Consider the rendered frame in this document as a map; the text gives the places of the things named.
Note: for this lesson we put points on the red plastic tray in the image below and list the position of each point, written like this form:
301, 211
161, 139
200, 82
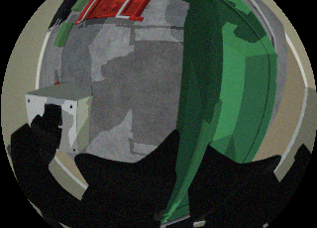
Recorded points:
133, 9

